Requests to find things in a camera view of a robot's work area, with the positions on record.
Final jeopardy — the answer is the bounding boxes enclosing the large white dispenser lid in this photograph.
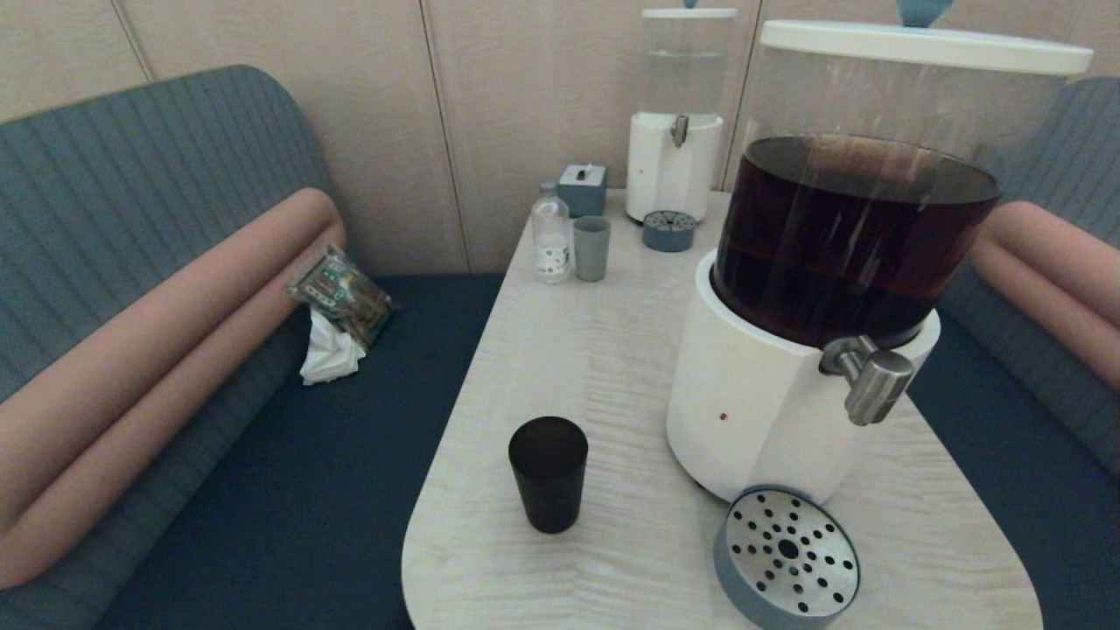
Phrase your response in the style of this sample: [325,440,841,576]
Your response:
[759,0,1095,76]

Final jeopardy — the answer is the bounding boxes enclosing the small white dispenser lid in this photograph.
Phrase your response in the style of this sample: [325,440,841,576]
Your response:
[641,0,739,20]

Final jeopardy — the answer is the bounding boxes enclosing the pink cylindrical bolster cushion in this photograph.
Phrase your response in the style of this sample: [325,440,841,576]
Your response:
[0,187,342,535]
[967,236,1120,390]
[0,223,347,592]
[984,201,1120,307]

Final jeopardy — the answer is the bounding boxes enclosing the clear plastic bottle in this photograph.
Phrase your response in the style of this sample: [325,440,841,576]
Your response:
[531,181,572,284]

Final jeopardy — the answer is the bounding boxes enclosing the black plastic cup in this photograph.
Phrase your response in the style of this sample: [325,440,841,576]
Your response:
[508,416,590,535]

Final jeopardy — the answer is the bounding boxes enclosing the crumpled white tissue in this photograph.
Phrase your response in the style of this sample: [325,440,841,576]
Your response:
[299,306,368,386]

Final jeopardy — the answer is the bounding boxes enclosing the large grey perforated drip tray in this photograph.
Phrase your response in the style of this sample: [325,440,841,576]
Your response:
[713,486,861,630]

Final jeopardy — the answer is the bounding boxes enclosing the grey plastic cup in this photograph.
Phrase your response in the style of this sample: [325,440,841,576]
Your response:
[573,216,612,283]

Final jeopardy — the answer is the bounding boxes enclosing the large silver dispenser tap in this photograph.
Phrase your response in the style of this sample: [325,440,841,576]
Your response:
[820,336,916,427]

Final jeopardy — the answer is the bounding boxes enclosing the green snack packet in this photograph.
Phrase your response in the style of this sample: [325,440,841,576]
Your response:
[286,243,396,349]

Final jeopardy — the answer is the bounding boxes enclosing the small grey perforated drip tray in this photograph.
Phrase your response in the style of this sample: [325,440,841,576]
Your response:
[642,210,698,253]

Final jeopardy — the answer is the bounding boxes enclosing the small clear water dispenser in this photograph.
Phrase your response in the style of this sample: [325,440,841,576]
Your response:
[626,0,739,224]

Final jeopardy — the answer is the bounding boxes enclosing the grey-blue tissue box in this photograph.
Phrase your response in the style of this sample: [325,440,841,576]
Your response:
[557,164,608,218]

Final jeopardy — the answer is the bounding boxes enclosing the large dark tea dispenser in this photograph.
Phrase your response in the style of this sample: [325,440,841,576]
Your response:
[665,19,1095,506]

